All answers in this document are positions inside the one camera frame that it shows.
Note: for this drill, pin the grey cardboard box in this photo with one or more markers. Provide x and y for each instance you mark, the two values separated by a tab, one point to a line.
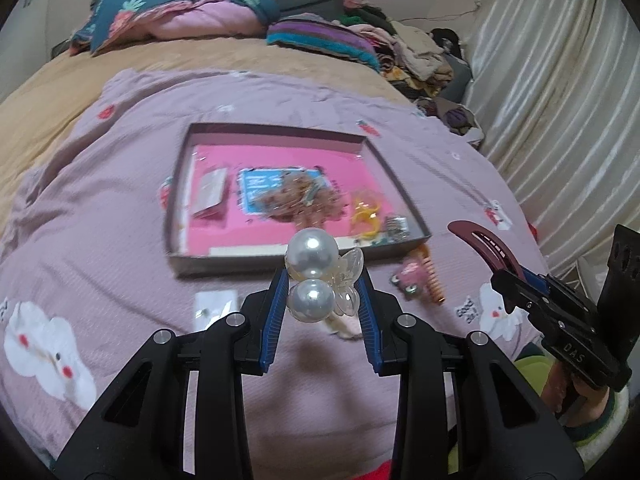
225	262

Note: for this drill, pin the floral quilt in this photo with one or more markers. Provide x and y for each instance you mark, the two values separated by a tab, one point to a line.
200	17

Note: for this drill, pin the yellow hair clip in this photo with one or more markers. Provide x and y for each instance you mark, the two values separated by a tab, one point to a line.
365	207

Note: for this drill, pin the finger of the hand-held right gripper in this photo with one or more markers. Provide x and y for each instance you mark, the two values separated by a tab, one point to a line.
515	295
539	278

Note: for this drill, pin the pile of clothes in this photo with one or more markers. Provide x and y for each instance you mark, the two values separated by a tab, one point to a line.
420	55

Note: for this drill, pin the earring card in plastic bag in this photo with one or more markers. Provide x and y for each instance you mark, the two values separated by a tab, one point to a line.
212	305

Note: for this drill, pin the pearl hair claw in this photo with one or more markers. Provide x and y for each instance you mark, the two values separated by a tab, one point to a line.
310	250

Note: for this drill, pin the small clear jewelry packet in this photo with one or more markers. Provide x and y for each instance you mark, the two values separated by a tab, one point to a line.
397	227

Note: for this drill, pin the striped folded blanket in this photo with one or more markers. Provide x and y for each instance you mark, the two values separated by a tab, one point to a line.
320	35

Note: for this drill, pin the red floral blanket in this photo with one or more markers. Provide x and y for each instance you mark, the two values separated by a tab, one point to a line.
375	474

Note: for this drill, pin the person's right hand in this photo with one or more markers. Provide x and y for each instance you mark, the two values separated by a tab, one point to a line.
567	395

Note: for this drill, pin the cream curtain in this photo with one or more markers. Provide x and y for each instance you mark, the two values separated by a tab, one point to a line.
550	85

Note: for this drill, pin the silver foil packet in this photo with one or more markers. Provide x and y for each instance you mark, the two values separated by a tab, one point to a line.
210	192

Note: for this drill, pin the person's right forearm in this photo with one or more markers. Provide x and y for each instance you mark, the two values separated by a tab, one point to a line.
612	420

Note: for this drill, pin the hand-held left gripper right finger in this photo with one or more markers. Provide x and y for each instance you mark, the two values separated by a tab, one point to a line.
367	320

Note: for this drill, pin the purple printed blanket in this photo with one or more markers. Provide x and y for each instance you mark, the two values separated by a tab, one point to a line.
100	210

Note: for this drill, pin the green cloth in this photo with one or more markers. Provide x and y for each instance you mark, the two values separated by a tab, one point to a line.
530	370

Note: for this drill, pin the maroon hair clip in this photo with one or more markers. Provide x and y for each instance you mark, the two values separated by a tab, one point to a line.
480	240

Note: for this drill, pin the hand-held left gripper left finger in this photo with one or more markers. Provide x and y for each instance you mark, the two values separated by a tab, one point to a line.
275	320

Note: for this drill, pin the pink booklet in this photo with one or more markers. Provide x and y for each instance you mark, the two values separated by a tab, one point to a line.
260	232

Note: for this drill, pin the pink hair clip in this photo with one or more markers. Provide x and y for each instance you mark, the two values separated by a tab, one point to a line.
410	277

